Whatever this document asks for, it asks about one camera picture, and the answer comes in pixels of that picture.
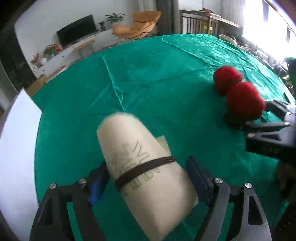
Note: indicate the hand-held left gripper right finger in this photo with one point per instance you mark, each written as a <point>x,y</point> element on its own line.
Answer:
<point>194,176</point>

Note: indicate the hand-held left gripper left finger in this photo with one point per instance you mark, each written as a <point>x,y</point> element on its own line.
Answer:
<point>97,192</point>

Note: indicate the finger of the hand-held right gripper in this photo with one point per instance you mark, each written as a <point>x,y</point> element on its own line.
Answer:
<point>266,127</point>
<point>281,106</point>

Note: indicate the red yarn skein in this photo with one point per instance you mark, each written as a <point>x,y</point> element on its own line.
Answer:
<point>245,99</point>

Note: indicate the person's green clothing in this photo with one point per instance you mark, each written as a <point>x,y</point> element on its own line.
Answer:
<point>291,71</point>

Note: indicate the pile of assorted clutter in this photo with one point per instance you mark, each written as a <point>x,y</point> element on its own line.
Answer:
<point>254,48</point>

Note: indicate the window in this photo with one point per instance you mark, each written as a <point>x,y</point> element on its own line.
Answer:
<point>266,23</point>

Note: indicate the white cardboard box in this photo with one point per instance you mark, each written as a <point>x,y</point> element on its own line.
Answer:
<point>18,150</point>

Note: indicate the green satin tablecloth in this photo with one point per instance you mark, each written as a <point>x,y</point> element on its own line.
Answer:
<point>161,92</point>

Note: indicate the wooden slatted crib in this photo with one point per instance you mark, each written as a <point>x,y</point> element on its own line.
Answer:
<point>196,23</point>

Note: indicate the brown cardboard box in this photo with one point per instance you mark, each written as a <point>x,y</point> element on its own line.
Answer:
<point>37,84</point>

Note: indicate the white globe lamp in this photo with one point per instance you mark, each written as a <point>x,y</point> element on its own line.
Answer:
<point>43,61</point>

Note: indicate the white television cabinet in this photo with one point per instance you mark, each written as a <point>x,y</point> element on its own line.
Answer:
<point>67,53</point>

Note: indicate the grey curtain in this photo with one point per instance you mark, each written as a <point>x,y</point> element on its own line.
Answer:
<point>167,16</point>

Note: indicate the red flowers in vase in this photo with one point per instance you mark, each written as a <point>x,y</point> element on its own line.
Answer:
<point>35,59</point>

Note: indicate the potted plant with red flowers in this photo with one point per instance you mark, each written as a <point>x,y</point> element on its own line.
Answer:
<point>50,49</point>

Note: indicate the dark tall cabinet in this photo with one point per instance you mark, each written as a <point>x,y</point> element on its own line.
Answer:
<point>13,58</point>

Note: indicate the orange lounge chair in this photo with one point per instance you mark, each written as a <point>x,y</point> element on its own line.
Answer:
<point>136,25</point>

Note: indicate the black television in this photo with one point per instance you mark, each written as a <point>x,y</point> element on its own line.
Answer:
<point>76,30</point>

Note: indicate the small green potted plant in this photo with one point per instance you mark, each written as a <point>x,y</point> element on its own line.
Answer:
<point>102,26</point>

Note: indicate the large green potted plant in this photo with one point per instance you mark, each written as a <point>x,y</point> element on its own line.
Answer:
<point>115,18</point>

